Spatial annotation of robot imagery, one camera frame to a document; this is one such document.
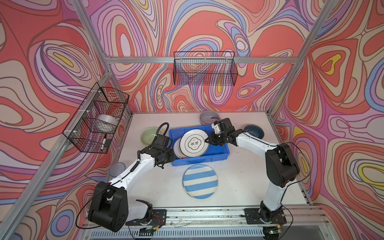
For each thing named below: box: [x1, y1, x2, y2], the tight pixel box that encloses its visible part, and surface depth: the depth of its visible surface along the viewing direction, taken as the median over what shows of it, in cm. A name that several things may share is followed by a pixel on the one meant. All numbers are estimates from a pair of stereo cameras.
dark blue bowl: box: [244, 124, 265, 140], surface depth 106 cm
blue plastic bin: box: [168, 125, 231, 167], surface depth 92 cm
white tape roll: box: [96, 114, 118, 126], surface depth 75 cm
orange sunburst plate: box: [173, 137, 188, 159], surface depth 96 cm
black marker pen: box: [101, 134, 107, 151], surface depth 74 cm
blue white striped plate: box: [182, 164, 219, 200], surface depth 86 cm
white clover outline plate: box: [179, 129, 210, 158], surface depth 94 cm
